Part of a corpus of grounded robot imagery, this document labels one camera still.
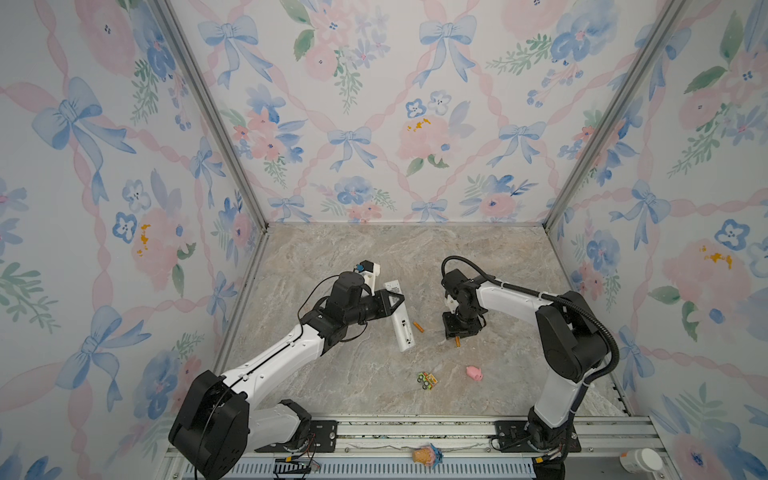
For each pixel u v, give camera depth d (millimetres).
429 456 689
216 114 876
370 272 731
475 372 825
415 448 731
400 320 762
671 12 688
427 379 813
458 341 900
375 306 693
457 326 811
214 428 401
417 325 931
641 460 653
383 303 689
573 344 487
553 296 526
